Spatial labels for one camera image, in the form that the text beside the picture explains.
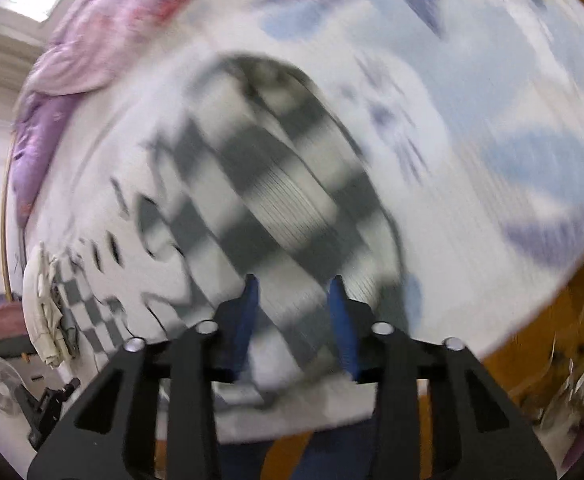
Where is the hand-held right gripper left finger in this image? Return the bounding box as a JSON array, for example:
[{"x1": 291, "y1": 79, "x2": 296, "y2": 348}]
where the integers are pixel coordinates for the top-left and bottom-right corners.
[{"x1": 27, "y1": 274, "x2": 261, "y2": 480}]

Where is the wooden wall rail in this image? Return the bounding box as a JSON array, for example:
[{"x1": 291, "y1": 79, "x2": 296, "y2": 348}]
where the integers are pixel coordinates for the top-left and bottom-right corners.
[{"x1": 0, "y1": 132, "x2": 19, "y2": 306}]

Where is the bed with leaf print sheet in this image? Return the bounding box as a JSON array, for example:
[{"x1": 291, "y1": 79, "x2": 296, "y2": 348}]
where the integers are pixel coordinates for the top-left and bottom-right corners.
[{"x1": 17, "y1": 0, "x2": 584, "y2": 446}]

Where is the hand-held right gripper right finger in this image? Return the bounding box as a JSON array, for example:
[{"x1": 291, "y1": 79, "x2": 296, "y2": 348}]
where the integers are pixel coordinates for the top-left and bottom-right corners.
[{"x1": 328, "y1": 275, "x2": 557, "y2": 480}]

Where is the purple floral quilt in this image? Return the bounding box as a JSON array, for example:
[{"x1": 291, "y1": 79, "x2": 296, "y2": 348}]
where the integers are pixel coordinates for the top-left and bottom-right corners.
[{"x1": 9, "y1": 0, "x2": 223, "y2": 231}]

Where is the folded white cloth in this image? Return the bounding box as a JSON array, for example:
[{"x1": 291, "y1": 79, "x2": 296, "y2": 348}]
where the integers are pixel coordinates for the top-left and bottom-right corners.
[{"x1": 22, "y1": 242, "x2": 80, "y2": 368}]

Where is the grey white checkered cardigan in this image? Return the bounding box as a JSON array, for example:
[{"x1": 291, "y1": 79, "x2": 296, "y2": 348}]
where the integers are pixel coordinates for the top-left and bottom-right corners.
[{"x1": 52, "y1": 52, "x2": 413, "y2": 403}]

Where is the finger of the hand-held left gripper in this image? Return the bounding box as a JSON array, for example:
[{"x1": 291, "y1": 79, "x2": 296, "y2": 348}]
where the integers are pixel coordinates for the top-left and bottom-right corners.
[{"x1": 14, "y1": 377, "x2": 82, "y2": 453}]

